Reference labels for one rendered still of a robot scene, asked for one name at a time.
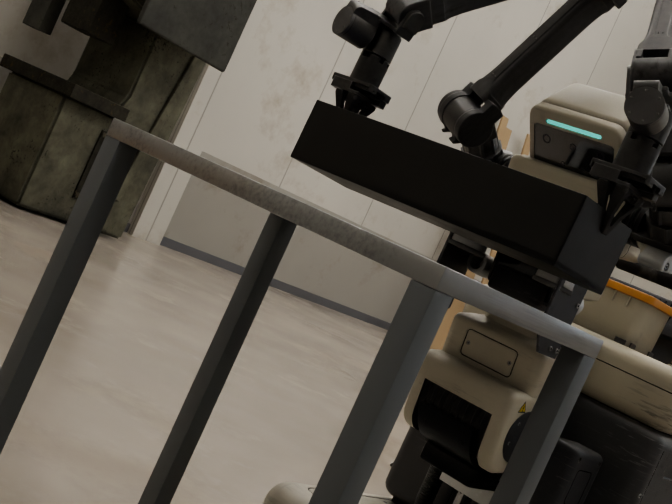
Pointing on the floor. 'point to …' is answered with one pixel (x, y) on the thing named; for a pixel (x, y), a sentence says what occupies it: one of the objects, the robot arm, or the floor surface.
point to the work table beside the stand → (103, 189)
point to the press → (106, 94)
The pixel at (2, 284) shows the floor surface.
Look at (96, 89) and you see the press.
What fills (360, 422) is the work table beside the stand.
